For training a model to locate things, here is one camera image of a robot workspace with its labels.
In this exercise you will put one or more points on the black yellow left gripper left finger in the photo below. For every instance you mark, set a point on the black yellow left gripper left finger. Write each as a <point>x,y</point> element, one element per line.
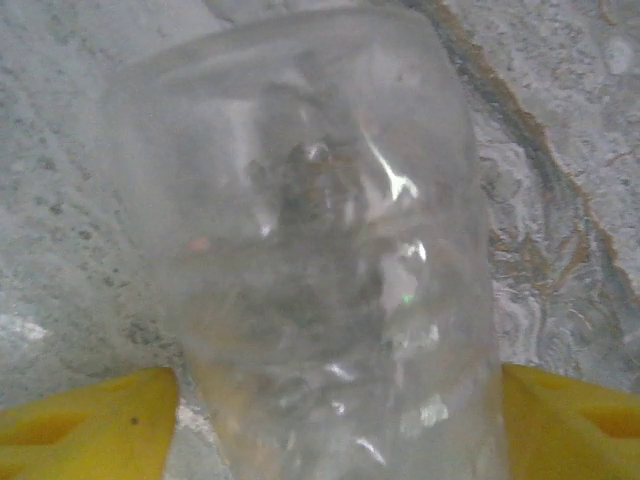
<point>75,430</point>

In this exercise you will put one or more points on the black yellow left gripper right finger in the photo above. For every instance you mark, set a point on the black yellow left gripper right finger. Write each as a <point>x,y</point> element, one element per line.
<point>565,430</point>

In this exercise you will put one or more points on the clear bottle white cap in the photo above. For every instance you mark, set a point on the clear bottle white cap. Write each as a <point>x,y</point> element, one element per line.
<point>310,225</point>

